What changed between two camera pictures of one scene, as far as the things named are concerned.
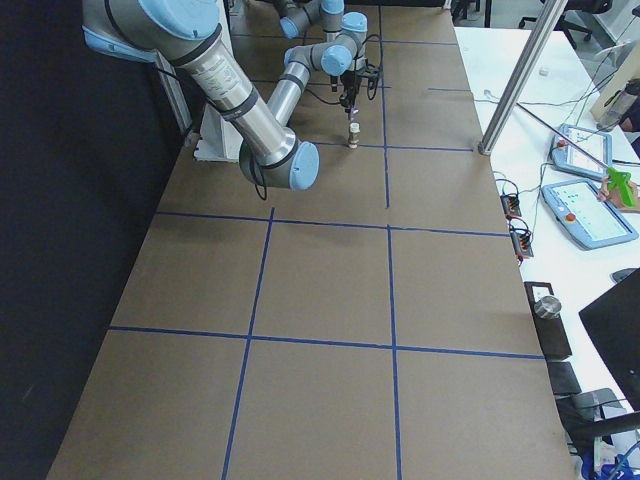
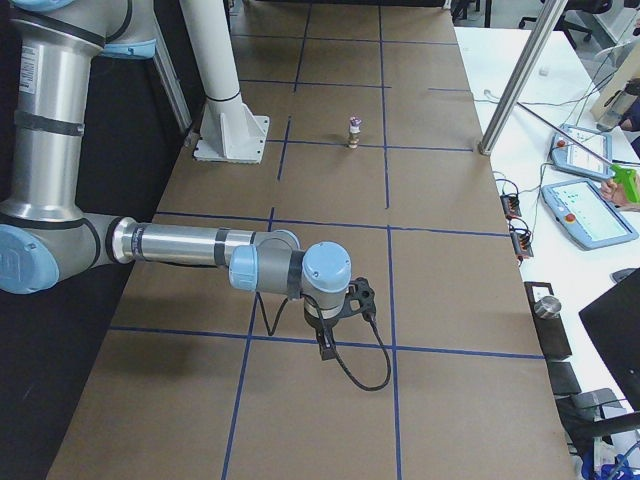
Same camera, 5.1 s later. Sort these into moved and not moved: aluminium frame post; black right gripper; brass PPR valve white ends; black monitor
Moved: black right gripper
Not moved: brass PPR valve white ends; black monitor; aluminium frame post
